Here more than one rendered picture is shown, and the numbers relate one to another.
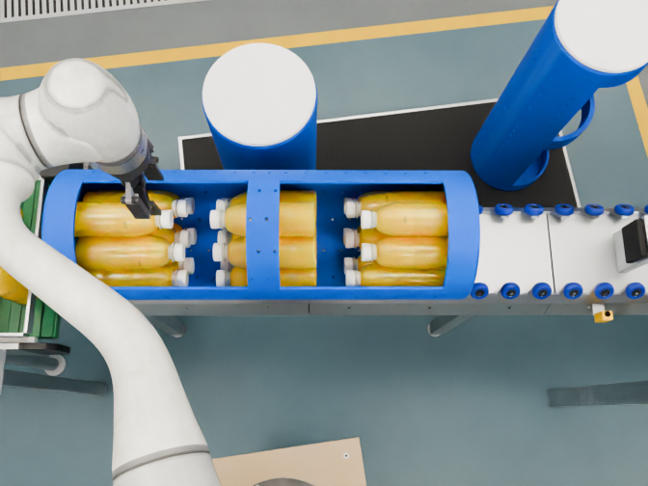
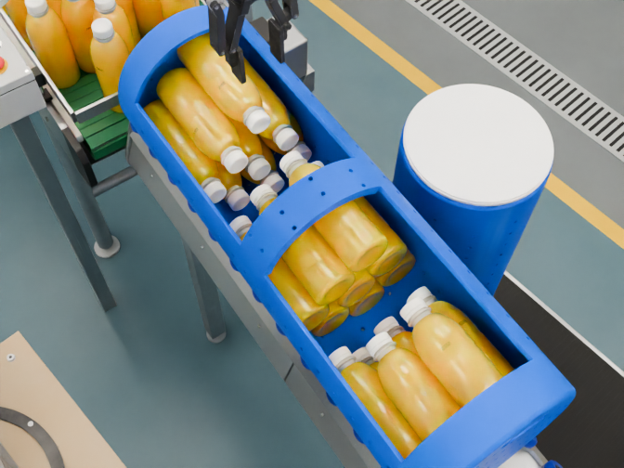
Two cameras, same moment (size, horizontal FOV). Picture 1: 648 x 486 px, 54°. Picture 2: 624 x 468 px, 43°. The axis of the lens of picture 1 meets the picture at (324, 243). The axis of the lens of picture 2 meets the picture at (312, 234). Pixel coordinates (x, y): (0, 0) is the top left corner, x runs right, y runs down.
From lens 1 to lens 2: 0.49 m
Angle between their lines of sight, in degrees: 26
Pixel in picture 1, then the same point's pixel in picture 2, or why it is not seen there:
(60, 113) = not seen: outside the picture
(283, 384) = not seen: outside the picture
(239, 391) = (190, 443)
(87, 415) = (73, 308)
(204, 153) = not seen: hidden behind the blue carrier
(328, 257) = (357, 339)
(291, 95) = (503, 172)
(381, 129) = (603, 384)
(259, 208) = (329, 180)
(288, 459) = (83, 439)
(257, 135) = (430, 168)
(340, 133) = (557, 343)
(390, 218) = (434, 328)
